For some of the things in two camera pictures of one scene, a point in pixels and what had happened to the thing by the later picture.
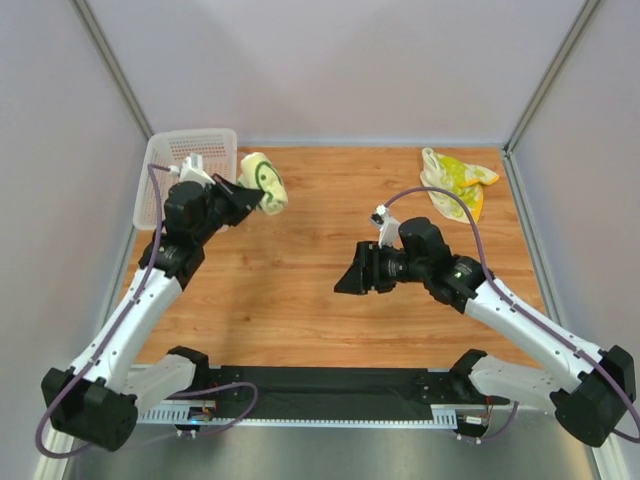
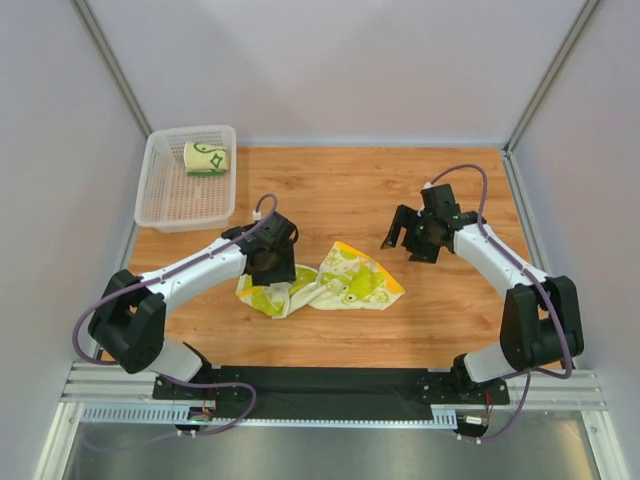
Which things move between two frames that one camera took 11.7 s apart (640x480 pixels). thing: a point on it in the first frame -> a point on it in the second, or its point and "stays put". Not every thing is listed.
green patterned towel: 259,173 -> 201,159
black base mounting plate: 340,387 stays put
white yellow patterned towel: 463,180 -> 348,279
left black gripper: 226,201 -> 279,273
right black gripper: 370,267 -> 413,232
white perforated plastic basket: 218,149 stays put
